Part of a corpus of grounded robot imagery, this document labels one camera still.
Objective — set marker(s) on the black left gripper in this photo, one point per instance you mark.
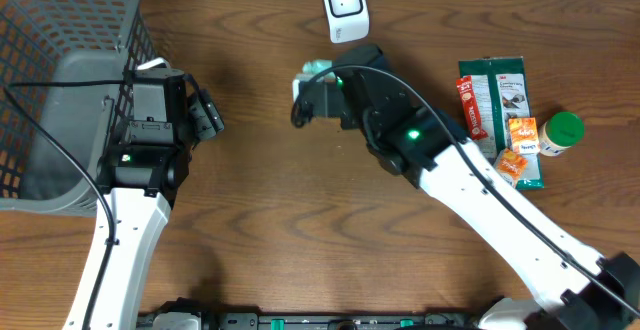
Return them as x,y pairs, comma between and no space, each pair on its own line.
205,113

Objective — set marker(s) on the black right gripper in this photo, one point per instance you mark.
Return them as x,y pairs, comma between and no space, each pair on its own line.
351,118

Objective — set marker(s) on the teal wet wipes pack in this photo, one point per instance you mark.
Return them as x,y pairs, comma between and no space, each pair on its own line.
309,70

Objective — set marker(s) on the red stick sachet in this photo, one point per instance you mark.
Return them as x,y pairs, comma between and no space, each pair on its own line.
470,106

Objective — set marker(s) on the green 3M gloves package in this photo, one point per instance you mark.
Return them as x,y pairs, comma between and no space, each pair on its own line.
501,92

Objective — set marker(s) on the orange tissue pack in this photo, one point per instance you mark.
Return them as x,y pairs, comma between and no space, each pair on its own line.
510,166
524,135

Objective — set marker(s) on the green lid jar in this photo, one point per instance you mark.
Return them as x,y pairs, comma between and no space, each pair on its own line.
561,132

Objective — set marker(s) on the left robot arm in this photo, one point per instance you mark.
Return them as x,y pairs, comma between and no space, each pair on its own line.
138,179

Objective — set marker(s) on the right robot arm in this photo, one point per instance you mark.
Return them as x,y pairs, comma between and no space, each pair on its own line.
572,285

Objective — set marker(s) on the white barcode scanner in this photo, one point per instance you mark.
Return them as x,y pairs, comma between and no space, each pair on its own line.
348,20

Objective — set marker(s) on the grey plastic mesh basket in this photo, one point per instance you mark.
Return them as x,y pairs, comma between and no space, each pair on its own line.
63,62

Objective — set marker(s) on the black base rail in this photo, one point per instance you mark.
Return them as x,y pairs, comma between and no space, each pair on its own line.
188,314

